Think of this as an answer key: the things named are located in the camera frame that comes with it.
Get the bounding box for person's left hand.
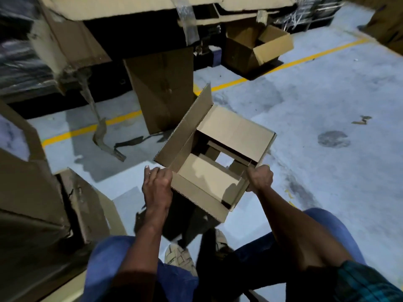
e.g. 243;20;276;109
141;166;174;216

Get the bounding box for person's right hand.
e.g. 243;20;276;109
245;165;275;194

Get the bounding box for pale cardboard box orange tape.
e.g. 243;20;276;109
153;83;277;223

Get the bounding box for large plain cardboard box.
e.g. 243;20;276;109
0;147;95;302

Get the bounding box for brown cardboard box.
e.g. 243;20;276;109
222;17;295;76

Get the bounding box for pile of brown cardboard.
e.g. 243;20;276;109
28;0;298;95

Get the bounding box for person's right forearm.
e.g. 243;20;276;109
251;185;353;274

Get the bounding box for person's left forearm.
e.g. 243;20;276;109
107;210;166;302

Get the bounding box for person's left woven shoe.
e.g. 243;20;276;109
164;243;198;277

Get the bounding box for person's woven shoe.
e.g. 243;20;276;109
215;229;234;253
164;243;198;277

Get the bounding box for person's right woven shoe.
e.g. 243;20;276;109
215;229;234;253

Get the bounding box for person's blue jeans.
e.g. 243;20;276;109
80;207;367;302

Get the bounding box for upright brown cardboard sheet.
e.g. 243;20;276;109
123;47;197;135

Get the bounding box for hanging brown tape strip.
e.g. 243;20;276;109
75;69;126;162

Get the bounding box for small bluish block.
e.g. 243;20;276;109
209;45;222;68

